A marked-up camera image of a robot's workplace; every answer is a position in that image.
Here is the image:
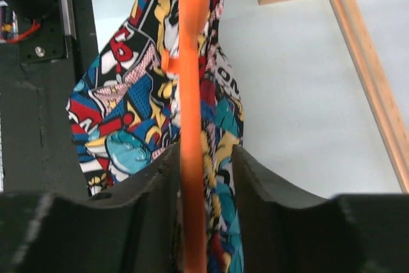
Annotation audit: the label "wooden clothes rack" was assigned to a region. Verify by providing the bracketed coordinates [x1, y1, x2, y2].
[258, 0, 408, 193]

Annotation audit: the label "comic print shorts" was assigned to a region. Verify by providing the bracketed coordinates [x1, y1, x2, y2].
[66, 0, 244, 272]

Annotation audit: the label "orange hanger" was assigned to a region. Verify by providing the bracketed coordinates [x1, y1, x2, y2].
[162, 0, 210, 273]

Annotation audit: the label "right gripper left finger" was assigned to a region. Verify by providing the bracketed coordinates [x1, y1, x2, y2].
[1, 144, 180, 273]

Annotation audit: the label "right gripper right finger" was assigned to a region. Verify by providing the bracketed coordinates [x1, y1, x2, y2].
[232, 146, 408, 273]

